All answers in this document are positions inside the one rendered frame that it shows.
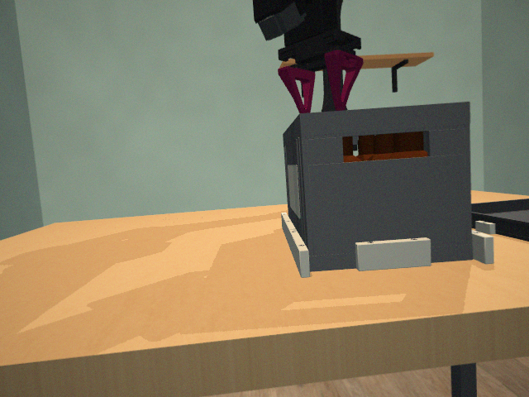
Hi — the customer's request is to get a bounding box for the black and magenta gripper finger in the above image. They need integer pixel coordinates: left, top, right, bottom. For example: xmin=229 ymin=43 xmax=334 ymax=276
xmin=325 ymin=50 xmax=364 ymax=111
xmin=278 ymin=66 xmax=316 ymax=113

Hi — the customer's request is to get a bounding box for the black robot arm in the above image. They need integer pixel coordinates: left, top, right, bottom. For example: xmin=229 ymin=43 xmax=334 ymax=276
xmin=253 ymin=0 xmax=343 ymax=112

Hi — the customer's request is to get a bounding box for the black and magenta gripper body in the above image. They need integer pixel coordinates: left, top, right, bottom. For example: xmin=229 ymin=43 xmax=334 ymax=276
xmin=278 ymin=2 xmax=361 ymax=72

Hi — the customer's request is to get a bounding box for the brown glass bottle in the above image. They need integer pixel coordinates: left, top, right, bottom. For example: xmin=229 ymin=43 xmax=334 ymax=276
xmin=367 ymin=134 xmax=393 ymax=161
xmin=385 ymin=132 xmax=427 ymax=160
xmin=342 ymin=136 xmax=362 ymax=163

